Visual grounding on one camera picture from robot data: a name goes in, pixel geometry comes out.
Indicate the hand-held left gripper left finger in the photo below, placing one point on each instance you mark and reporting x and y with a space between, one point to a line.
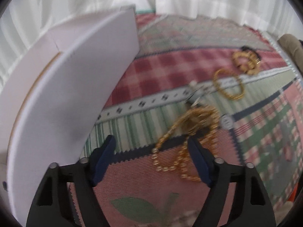
104 157

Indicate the brown cloth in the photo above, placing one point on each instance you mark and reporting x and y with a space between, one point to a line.
290 46

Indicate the yellow bangle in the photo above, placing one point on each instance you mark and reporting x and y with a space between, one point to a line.
230 97

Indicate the patchwork plaid tablecloth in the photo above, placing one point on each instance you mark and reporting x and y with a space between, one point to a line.
165 61

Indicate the white cardboard box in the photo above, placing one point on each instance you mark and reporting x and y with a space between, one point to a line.
71 87

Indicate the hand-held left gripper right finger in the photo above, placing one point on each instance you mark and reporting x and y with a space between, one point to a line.
198 162

